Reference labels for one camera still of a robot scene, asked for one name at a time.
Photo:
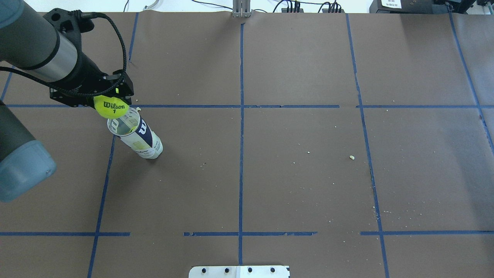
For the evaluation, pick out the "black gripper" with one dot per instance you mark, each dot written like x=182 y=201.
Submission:
x=85 y=71

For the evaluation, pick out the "yellow tennis ball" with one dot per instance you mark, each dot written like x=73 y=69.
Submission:
x=110 y=107

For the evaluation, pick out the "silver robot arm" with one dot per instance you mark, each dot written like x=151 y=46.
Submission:
x=46 y=50

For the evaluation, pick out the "tennis ball can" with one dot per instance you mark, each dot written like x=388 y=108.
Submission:
x=133 y=131

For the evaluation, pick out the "black computer box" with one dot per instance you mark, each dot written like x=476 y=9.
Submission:
x=408 y=7

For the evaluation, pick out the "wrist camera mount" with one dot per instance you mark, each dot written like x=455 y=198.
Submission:
x=71 y=24

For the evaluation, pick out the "aluminium frame post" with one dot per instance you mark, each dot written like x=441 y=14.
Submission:
x=241 y=8

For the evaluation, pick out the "white pedestal column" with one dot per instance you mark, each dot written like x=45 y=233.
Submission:
x=253 y=271

